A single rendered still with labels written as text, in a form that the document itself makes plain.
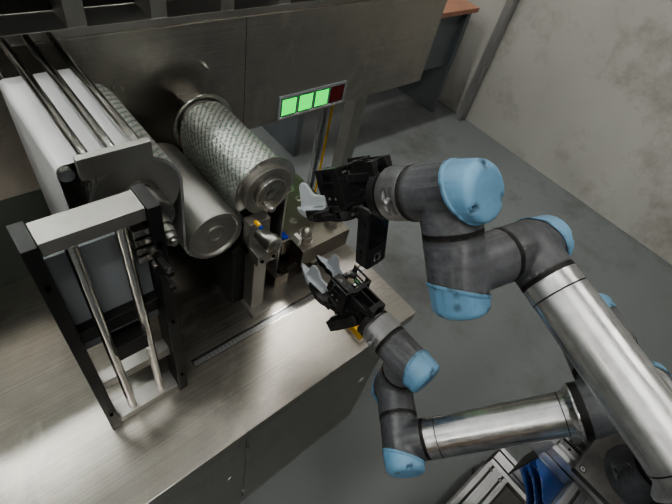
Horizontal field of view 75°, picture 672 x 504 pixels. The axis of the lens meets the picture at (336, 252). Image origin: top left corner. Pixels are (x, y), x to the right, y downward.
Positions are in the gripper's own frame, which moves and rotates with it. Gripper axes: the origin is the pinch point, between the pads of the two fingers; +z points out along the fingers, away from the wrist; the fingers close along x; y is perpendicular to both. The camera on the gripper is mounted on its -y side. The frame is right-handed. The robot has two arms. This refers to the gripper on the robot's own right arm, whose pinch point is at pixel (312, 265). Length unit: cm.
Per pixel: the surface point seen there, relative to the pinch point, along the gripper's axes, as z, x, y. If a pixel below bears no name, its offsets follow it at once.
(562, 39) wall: 78, -284, -22
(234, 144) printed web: 20.8, 7.8, 21.9
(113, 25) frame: 45, 19, 36
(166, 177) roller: 12.6, 25.7, 26.5
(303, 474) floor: -19, 0, -109
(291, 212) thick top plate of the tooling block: 21.0, -10.4, -6.0
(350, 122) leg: 61, -71, -19
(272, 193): 10.0, 5.5, 16.3
